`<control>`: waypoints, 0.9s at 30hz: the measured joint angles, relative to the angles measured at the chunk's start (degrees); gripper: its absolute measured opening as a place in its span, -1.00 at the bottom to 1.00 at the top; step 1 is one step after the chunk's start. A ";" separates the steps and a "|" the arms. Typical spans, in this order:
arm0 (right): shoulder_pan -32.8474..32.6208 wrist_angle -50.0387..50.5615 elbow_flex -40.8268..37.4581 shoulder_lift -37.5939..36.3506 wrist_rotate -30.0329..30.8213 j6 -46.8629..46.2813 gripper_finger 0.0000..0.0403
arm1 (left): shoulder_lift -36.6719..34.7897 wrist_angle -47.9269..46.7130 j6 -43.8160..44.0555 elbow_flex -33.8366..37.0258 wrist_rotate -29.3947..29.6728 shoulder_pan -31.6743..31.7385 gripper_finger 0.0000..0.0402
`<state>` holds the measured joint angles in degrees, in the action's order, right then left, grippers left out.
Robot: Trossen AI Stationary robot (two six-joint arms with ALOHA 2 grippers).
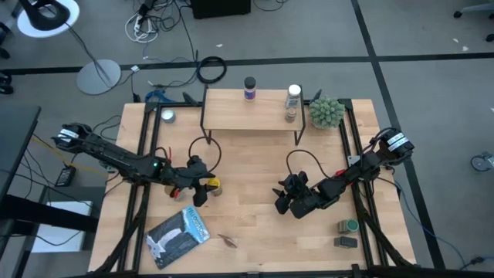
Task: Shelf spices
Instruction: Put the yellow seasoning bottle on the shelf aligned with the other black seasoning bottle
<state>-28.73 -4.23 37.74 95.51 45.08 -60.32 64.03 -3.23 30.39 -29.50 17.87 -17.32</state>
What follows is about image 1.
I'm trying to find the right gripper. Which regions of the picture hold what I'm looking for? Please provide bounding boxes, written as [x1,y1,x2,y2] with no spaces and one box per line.
[272,171,329,220]

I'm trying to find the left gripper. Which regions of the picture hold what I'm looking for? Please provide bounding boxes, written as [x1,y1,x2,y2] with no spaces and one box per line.
[169,155,219,208]

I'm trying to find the yellow lid spice jar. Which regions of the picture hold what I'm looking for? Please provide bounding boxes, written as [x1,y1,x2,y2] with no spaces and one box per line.
[207,176,224,197]

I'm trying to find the green lid oregano jar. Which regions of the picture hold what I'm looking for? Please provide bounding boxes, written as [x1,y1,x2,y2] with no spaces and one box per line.
[337,219,360,235]

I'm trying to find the dark green spice tin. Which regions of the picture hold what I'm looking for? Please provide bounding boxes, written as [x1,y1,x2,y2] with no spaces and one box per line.
[333,236,359,249]

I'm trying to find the white lid spice bottle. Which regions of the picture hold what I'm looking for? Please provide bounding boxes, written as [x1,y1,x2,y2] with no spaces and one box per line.
[284,83,303,110]

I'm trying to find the black lid spice bottle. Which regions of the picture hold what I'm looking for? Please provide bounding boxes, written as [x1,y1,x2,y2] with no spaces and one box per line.
[243,76,257,103]

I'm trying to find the wooden shelf black metal legs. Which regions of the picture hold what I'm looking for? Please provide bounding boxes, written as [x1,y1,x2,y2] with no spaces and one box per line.
[198,84,306,147]

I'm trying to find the glossy printed bag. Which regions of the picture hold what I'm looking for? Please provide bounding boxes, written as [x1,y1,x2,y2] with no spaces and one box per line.
[145,204,211,270]

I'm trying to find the brown dried leaf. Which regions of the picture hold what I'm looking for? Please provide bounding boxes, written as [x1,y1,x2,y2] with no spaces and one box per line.
[217,233,239,249]

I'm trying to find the potted green succulent plant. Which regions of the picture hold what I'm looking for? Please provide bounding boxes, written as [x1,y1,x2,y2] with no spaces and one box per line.
[308,95,347,131]

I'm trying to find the black power adapter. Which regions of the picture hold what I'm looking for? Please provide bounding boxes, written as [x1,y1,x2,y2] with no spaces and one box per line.
[55,164,77,188]

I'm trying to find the floor stand with round base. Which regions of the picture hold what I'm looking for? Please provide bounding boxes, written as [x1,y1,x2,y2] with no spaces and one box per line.
[17,0,123,97]

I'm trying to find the black box on floor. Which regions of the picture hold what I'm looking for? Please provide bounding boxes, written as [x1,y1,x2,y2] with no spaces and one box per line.
[190,0,252,20]

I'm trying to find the black desk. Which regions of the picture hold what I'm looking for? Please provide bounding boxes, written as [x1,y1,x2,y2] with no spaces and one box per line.
[0,104,100,271]

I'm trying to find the grey caster wheel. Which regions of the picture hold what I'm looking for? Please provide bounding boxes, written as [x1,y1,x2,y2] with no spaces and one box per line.
[469,152,494,173]

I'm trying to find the black chair base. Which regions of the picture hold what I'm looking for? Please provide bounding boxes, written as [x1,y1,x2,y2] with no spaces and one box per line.
[0,70,15,96]

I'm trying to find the grey chair base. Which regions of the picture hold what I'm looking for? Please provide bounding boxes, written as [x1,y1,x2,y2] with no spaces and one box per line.
[453,2,494,42]

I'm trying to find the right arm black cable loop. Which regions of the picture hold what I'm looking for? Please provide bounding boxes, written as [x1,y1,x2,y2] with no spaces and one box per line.
[285,148,330,183]

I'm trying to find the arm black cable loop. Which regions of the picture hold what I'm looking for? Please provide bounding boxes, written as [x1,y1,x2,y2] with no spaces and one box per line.
[285,148,330,183]
[188,135,223,175]

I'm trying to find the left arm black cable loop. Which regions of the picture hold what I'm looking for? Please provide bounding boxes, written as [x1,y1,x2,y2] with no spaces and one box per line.
[188,135,223,175]

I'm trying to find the black metal table frame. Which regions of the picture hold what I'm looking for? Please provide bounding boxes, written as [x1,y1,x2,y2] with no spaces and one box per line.
[88,98,418,278]

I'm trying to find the short blue cable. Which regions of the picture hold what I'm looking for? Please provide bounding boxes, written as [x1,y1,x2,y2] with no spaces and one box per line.
[144,89,167,103]

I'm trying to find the coiled black cable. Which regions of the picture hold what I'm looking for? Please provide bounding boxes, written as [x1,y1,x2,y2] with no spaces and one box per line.
[196,56,228,85]

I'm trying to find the long blue cable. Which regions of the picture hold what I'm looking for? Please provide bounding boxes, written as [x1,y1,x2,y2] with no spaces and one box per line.
[393,179,486,271]

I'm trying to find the yellow cable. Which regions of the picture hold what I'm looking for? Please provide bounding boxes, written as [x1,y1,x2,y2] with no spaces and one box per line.
[30,133,111,178]

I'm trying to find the white power strip with cables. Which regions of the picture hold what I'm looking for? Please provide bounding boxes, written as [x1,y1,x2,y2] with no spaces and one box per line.
[123,11,159,44]

